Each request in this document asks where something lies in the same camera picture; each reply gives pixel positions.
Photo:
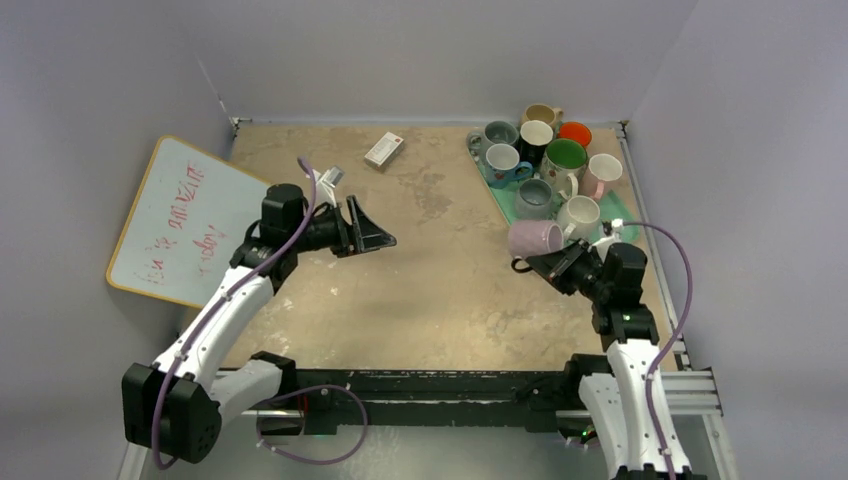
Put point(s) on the pink faceted mug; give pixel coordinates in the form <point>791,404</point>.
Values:
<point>602,171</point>

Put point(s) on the blue mug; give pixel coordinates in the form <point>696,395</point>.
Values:
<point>502,165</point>

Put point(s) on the tan brown round mug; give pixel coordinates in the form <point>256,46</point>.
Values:
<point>552,116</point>

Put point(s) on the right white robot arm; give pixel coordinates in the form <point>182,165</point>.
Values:
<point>622,388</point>

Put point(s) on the whiteboard with red writing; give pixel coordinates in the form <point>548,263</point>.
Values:
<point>189,215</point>

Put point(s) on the mauve mug with black handle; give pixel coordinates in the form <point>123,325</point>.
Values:
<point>527,238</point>

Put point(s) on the white red small box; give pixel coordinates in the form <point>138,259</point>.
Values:
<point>384,151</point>

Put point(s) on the pale speckled mug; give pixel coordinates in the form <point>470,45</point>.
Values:
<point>578,218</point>

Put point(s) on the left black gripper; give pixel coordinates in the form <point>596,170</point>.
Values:
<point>364,235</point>

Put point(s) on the black base frame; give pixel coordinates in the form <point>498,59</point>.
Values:
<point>331,397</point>

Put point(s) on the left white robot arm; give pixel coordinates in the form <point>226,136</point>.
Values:
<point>256,272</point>

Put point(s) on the orange mug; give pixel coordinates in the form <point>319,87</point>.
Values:
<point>577,132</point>

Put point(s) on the cream white mug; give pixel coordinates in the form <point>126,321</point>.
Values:
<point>562,165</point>

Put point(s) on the blue-grey round mug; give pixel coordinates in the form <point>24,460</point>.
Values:
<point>533,200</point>

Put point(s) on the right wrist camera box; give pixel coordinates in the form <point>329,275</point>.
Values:
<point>610,234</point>

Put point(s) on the grey mug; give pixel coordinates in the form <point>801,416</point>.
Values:
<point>497,132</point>

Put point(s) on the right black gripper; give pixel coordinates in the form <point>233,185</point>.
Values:
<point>564,264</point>

